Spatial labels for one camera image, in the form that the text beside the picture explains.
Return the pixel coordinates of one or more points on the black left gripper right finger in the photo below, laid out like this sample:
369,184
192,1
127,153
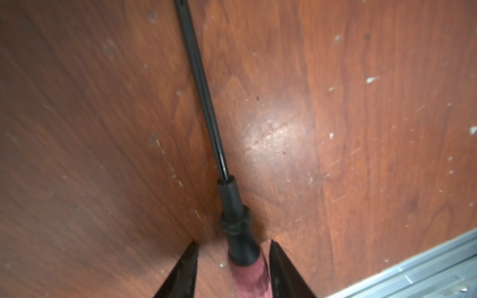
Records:
286,281

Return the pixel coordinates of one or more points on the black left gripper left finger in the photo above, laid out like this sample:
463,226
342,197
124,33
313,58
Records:
181,281

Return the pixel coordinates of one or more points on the pink handled screwdriver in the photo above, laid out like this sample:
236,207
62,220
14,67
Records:
247,262

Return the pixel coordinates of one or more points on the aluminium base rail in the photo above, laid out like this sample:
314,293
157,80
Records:
448,270

